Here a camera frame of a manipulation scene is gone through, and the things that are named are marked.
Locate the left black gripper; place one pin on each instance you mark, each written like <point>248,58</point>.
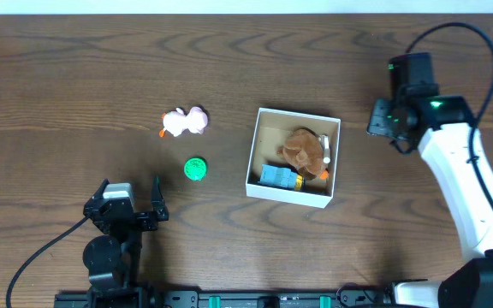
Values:
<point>133,217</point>

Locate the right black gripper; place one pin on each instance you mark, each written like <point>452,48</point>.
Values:
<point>377,121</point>

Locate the green round plastic toy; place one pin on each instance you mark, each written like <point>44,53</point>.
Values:
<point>195,169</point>

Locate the pink white duck toy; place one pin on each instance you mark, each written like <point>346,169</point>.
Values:
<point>177,121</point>

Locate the yellow grey toy truck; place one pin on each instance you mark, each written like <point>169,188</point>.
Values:
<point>283,178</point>

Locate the brown plush toy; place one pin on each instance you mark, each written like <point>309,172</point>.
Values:
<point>303,151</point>

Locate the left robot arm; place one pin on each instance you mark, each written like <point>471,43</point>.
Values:
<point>113,258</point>

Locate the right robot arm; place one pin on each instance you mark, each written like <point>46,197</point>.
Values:
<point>441,129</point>

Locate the white cardboard box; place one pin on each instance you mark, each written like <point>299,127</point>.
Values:
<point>271,130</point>

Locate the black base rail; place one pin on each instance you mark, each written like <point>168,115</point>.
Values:
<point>344,297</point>

